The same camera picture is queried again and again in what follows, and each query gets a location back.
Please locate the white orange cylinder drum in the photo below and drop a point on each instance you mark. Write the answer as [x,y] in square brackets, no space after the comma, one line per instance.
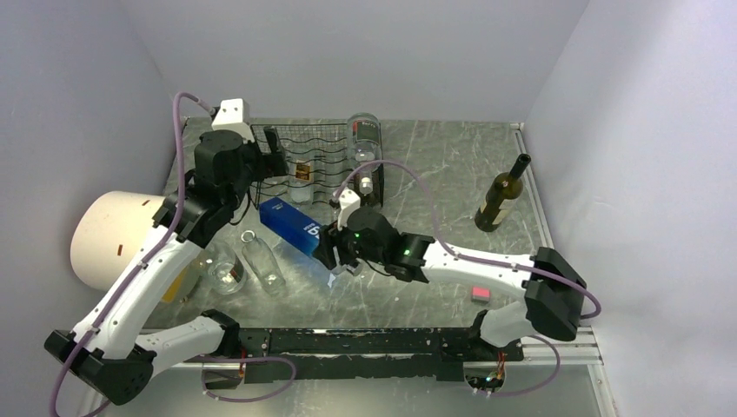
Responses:
[110,233]

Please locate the clear slim bottle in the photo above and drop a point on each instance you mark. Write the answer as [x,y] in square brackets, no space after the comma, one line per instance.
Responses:
[260,257]

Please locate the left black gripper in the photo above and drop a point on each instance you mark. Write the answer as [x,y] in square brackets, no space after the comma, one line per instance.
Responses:
[272,164]

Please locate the clear round labelled bottle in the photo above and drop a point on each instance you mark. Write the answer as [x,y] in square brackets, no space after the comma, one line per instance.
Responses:
[364,137]

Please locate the tall blue square bottle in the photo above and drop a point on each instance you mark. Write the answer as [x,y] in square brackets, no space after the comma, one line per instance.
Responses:
[298,230]

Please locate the green wine bottle black neck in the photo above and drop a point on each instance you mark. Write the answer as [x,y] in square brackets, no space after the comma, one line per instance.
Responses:
[501,196]

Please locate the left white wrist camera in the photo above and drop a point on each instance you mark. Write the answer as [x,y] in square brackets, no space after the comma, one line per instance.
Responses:
[233,115]

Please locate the small pink block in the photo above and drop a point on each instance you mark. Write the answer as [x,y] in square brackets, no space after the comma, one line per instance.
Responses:
[480,295]

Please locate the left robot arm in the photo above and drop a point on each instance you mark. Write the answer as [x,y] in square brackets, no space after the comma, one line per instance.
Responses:
[106,349]

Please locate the black wire wine rack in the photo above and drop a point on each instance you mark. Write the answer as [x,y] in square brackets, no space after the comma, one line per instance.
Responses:
[325,144]

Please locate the round clear bottle white cap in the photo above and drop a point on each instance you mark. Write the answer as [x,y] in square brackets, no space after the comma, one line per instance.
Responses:
[222,268]

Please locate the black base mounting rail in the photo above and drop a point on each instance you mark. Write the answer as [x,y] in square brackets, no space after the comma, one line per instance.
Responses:
[281,354]

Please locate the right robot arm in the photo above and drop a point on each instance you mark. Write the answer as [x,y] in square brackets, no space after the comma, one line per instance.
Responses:
[546,293]

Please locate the clear bottle black cap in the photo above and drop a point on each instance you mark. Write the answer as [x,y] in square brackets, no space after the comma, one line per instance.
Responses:
[301,182]

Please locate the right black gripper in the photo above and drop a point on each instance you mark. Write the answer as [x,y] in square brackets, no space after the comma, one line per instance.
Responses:
[327,241]

